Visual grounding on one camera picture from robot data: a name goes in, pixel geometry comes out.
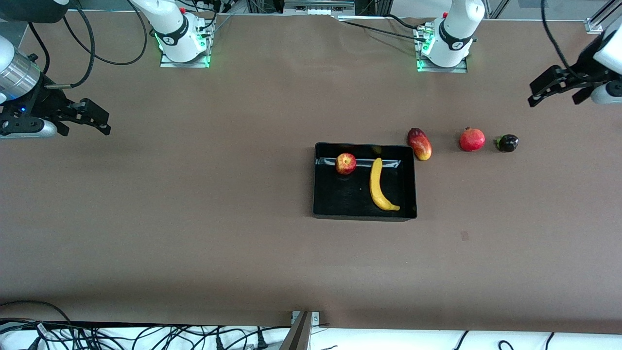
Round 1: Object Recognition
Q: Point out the yellow banana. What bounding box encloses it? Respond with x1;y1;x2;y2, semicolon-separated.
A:
369;157;400;211

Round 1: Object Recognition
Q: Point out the red yellow apple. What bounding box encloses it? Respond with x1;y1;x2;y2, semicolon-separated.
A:
335;153;357;175

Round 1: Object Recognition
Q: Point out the black rectangular plastic box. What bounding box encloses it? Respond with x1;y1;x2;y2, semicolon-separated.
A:
313;142;418;222

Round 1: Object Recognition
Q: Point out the dark purple mangosteen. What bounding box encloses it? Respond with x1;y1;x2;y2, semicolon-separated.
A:
495;134;519;153

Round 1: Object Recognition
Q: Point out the red pomegranate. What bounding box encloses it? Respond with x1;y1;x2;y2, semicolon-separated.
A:
459;127;486;152

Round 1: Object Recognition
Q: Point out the red yellow mango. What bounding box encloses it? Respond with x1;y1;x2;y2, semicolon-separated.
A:
407;127;432;161

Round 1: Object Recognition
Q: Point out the aluminium beam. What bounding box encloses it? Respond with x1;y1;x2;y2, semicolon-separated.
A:
279;312;312;350

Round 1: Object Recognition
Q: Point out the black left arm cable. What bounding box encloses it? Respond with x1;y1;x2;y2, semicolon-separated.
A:
540;0;591;81

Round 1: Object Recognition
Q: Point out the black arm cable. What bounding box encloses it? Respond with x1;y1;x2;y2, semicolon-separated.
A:
27;0;148;89
540;0;591;81

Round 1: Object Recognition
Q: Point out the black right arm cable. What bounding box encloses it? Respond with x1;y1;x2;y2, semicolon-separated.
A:
27;0;148;89

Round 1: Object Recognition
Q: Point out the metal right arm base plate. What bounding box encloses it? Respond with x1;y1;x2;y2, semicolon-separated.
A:
160;20;212;69

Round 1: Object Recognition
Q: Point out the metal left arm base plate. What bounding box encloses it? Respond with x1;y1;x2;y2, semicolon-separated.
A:
416;25;468;73

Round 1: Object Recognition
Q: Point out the black cable on table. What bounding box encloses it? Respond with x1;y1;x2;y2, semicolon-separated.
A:
335;14;431;42

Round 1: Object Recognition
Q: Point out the black arched floor cable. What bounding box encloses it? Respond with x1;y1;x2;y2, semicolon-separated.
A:
0;300;73;331

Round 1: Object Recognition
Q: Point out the silver aluminium rail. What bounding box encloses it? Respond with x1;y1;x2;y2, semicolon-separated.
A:
283;0;355;15

